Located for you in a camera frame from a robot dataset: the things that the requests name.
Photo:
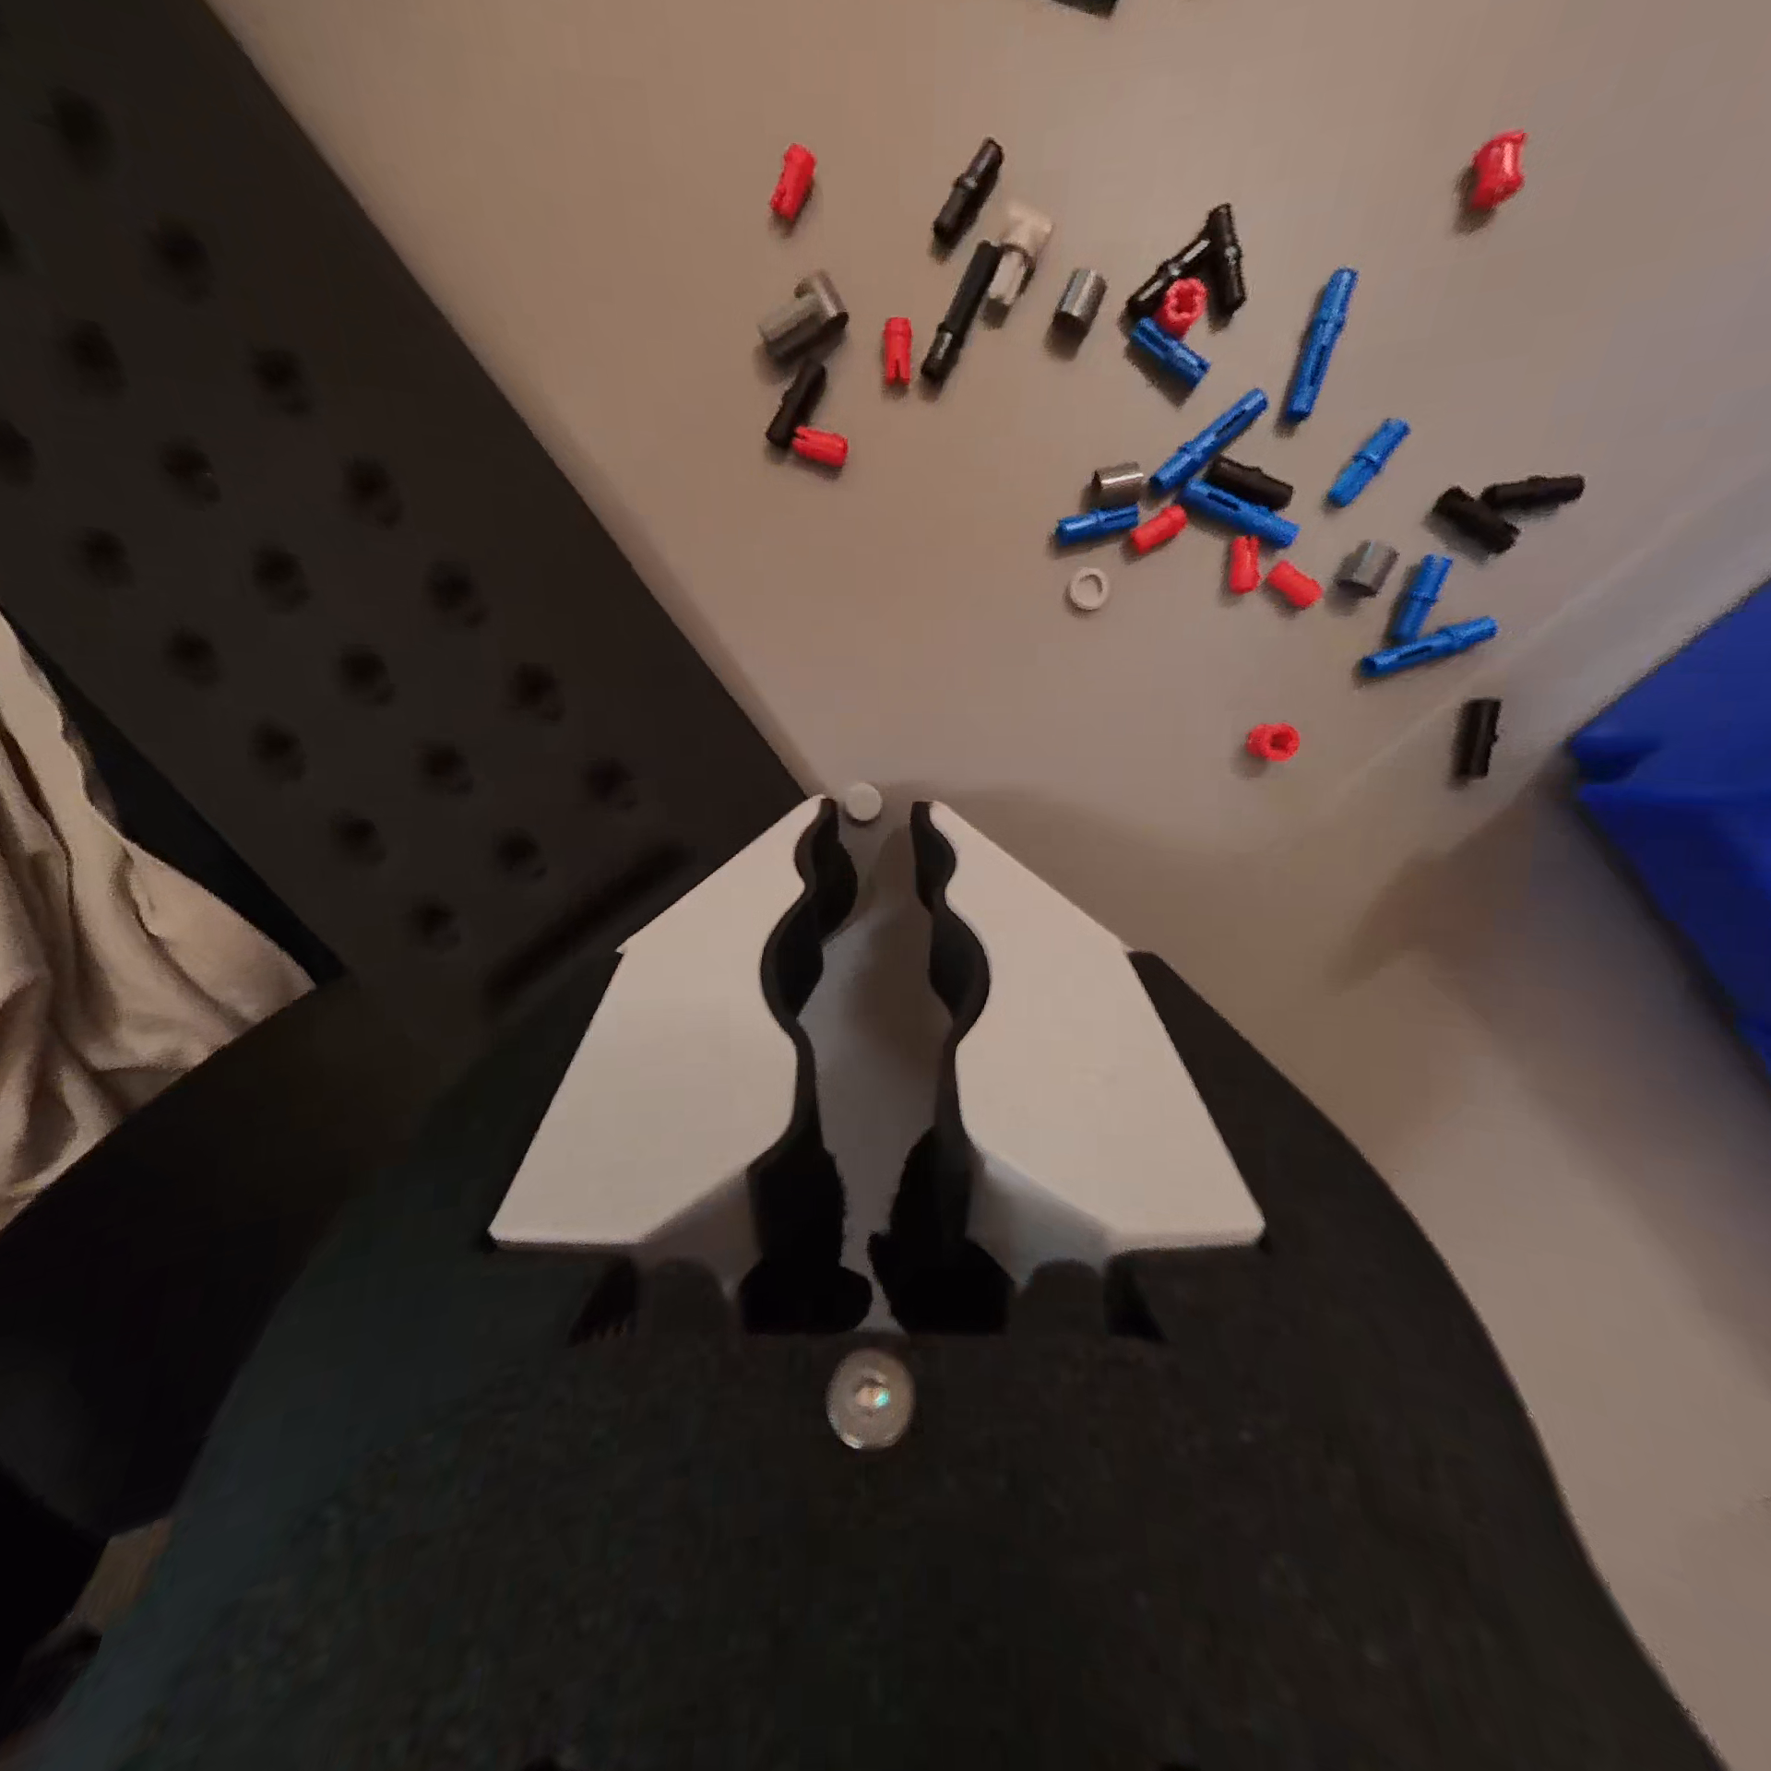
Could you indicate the pile of mixed lego pins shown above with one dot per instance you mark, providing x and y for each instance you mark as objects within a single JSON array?
[{"x": 1223, "y": 430}]

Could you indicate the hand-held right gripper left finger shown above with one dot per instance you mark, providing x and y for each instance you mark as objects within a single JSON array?
[{"x": 653, "y": 1107}]

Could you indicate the stack of blue plastic bins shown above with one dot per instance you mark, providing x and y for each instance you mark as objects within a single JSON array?
[{"x": 1687, "y": 802}]

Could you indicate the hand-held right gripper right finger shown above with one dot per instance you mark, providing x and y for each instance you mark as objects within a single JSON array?
[{"x": 1105, "y": 1107}]

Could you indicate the black perforated board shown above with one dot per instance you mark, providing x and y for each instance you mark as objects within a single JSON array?
[{"x": 279, "y": 482}]

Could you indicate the red lego bush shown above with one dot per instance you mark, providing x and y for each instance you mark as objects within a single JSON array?
[{"x": 1495, "y": 168}]

